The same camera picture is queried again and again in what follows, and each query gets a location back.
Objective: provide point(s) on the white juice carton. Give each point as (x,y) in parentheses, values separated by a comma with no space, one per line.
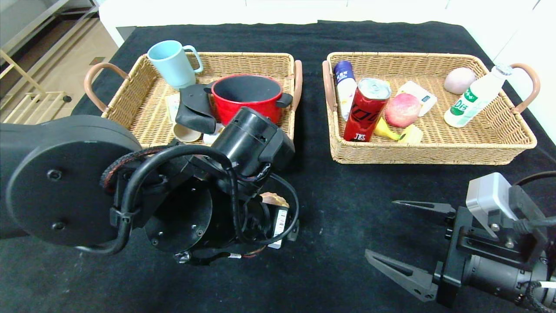
(423,100)

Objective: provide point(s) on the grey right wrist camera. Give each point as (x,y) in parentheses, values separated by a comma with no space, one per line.
(488,195)

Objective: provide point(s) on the white bottle green label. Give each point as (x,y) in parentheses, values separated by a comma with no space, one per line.
(471,100)

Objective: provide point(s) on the grey metal shelf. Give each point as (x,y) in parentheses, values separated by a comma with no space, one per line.
(43,17)

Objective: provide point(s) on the light blue mug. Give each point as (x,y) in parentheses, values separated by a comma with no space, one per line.
(173,68)

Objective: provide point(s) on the white background table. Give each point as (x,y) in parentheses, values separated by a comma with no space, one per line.
(217,13)

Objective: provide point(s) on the small green white box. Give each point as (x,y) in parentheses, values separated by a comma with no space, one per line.
(172,106)

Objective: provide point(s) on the black table cloth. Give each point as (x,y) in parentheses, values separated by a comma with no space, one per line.
(339,208)

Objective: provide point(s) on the red pot grey inside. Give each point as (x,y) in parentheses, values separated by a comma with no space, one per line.
(247,106)

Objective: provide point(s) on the wicker basket with mug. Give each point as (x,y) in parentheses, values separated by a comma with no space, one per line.
(143,113)

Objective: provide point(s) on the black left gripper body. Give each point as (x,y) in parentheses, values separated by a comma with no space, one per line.
(280,227)

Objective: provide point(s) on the beige paper cup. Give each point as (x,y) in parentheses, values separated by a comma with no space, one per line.
(184,134)

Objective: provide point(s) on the red soda can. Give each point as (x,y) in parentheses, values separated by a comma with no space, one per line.
(365,115)

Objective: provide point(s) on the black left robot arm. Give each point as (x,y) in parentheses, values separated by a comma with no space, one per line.
(56,182)

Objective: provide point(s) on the white bottle with yellow print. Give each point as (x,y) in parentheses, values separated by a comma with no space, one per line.
(210,137)

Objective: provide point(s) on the pink crumbly bun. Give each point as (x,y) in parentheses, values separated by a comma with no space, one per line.
(273,199)

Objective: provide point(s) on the white bottle dark blue cap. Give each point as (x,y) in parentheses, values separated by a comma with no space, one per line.
(344,82)

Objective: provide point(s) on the wicker basket with banana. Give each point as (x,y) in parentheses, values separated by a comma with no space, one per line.
(478,139)

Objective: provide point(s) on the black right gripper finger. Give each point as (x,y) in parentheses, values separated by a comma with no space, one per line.
(434,206)
(402,271)

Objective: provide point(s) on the small yellow box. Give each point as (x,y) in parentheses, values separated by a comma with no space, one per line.
(412,134)

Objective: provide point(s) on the yellow banana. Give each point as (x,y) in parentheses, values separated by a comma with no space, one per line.
(384,130)

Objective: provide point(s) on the red peach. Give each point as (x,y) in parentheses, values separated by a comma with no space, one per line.
(402,110)

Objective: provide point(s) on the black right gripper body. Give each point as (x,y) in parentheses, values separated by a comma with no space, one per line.
(451,252)

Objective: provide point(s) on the pale pink egg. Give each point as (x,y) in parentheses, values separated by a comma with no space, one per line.
(459,81)

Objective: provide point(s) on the light wooden rack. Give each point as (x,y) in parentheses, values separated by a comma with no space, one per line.
(26,101)

